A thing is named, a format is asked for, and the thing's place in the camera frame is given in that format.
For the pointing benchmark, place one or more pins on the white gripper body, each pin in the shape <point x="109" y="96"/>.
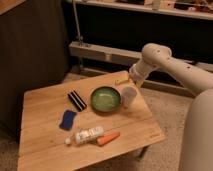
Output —
<point x="128" y="95"/>

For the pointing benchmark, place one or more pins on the white plastic bottle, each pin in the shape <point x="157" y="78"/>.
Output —
<point x="85" y="136"/>

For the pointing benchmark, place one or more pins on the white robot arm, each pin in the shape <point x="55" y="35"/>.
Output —
<point x="197" y="142"/>

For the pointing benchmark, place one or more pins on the green ceramic bowl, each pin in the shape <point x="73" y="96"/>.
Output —
<point x="105" y="99"/>

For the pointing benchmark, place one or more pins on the orange carrot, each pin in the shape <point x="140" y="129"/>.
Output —
<point x="107" y="138"/>

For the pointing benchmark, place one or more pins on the black striped eraser block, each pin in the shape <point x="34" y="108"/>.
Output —
<point x="77" y="101"/>

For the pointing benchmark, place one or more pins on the wooden table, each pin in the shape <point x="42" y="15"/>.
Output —
<point x="42" y="142"/>

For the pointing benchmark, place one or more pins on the blue sponge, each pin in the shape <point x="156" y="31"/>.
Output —
<point x="67" y="120"/>

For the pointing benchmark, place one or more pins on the metal vertical pole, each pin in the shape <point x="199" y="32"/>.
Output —
<point x="79" y="37"/>

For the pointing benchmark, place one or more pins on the dark cabinet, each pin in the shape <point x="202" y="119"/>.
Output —
<point x="33" y="54"/>

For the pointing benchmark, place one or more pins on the upper shelf with clutter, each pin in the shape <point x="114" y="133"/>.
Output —
<point x="154" y="6"/>

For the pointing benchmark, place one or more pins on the white metal shelf rail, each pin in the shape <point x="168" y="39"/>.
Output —
<point x="104" y="53"/>

